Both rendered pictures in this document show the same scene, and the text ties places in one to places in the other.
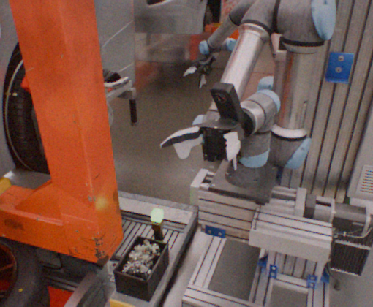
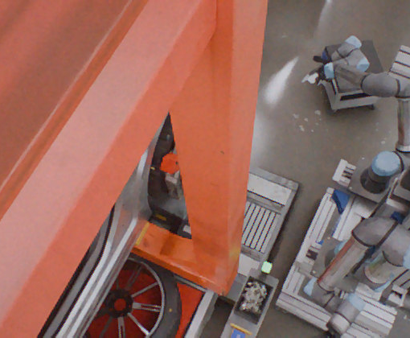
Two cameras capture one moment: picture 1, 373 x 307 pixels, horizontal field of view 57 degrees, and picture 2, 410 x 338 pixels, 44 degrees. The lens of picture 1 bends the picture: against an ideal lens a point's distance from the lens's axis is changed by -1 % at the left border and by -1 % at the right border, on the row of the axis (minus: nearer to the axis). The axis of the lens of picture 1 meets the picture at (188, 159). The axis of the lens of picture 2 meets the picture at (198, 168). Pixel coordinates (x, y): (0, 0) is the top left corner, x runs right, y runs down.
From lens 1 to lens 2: 178 cm
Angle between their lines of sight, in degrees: 34
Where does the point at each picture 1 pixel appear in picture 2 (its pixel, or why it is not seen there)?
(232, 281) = not seen: hidden behind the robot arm
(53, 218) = (190, 269)
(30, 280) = (174, 302)
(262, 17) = (369, 241)
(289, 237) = (362, 319)
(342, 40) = not seen: outside the picture
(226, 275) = not seen: hidden behind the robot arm
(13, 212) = (159, 257)
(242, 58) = (348, 262)
